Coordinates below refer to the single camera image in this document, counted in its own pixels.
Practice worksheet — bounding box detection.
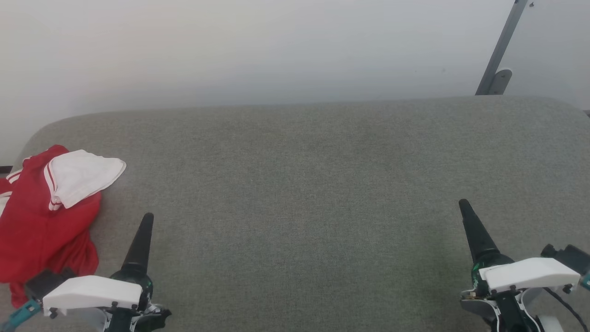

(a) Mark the teal left camera connector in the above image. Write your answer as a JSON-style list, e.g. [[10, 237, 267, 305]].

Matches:
[[0, 299, 42, 332]]

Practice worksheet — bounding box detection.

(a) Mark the white-covered left gripper body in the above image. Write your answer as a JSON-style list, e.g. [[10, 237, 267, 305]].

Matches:
[[42, 270, 154, 319]]

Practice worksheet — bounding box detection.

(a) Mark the grey fabric sofa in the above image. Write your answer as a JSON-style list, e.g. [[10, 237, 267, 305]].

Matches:
[[0, 95, 590, 332]]

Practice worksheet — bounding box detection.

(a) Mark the red and white jersey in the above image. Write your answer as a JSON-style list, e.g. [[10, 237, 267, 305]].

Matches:
[[0, 145, 127, 308]]

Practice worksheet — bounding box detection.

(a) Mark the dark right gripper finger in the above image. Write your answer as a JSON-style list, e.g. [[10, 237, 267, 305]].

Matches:
[[459, 199, 485, 264], [463, 199, 501, 257]]

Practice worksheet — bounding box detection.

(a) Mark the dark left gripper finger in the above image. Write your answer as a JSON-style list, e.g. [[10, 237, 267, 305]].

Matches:
[[121, 213, 149, 273], [136, 213, 155, 276]]

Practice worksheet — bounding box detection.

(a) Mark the white-covered right gripper body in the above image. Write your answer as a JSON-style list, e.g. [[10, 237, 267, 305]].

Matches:
[[471, 252, 581, 296]]

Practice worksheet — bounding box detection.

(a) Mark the thin black cable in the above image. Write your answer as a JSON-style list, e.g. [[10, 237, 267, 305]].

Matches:
[[544, 287, 590, 332]]

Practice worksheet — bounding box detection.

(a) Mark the grey metal pole with bracket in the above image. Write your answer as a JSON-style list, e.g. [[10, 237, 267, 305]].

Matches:
[[475, 0, 529, 96]]

